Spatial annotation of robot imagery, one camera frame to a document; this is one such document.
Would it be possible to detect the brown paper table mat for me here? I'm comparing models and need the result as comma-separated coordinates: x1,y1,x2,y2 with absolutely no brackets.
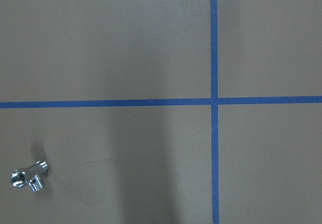
1,0,321,223

